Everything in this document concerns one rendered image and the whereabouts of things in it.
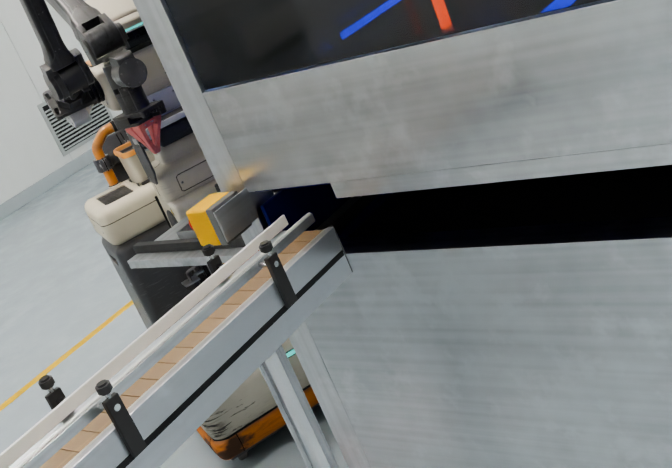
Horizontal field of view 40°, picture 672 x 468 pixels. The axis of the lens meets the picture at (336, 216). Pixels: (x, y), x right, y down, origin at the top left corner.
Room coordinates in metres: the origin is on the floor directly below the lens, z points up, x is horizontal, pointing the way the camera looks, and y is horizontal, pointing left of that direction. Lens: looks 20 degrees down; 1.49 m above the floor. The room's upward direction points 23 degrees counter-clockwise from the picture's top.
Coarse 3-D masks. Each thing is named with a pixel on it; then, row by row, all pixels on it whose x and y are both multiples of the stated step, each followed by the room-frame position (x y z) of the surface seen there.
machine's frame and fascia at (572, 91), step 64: (640, 0) 1.07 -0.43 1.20; (320, 64) 1.44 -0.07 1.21; (384, 64) 1.34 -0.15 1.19; (448, 64) 1.27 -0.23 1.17; (512, 64) 1.20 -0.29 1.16; (576, 64) 1.14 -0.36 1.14; (640, 64) 1.09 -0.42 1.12; (256, 128) 1.55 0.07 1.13; (320, 128) 1.46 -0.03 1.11; (384, 128) 1.37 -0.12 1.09; (448, 128) 1.29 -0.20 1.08; (512, 128) 1.23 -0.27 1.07; (576, 128) 1.16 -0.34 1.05; (640, 128) 1.10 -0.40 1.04; (384, 192) 1.40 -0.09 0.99
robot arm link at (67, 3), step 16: (48, 0) 2.06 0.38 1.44; (64, 0) 2.00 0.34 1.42; (80, 0) 2.00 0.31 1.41; (64, 16) 2.00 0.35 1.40; (80, 16) 1.95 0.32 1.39; (96, 16) 1.95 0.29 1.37; (80, 32) 1.91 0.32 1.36; (96, 32) 1.91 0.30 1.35; (112, 32) 1.91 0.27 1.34; (96, 48) 1.90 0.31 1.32; (112, 48) 1.92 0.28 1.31
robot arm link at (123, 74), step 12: (120, 24) 1.94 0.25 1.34; (84, 48) 1.92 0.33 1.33; (120, 48) 1.93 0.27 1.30; (96, 60) 1.90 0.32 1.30; (108, 60) 1.88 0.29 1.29; (120, 60) 1.84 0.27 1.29; (132, 60) 1.84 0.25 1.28; (120, 72) 1.83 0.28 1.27; (132, 72) 1.84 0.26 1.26; (144, 72) 1.85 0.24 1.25; (120, 84) 1.86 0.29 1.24; (132, 84) 1.84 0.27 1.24
